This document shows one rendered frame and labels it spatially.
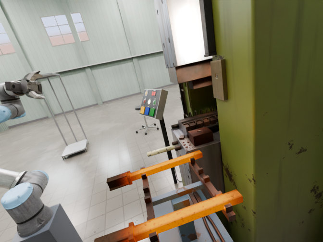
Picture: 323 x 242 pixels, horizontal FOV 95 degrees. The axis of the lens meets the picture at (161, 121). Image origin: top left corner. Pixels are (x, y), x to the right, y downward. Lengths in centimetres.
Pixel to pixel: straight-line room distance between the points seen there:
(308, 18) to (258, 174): 56
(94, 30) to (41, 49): 318
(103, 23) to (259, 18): 1094
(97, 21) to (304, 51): 1104
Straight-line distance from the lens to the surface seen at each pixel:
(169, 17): 86
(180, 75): 89
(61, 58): 1127
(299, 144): 82
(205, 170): 98
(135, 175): 64
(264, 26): 60
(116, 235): 49
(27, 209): 133
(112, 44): 1106
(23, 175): 146
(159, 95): 138
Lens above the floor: 137
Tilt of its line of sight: 19 degrees down
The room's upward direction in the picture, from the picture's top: 13 degrees counter-clockwise
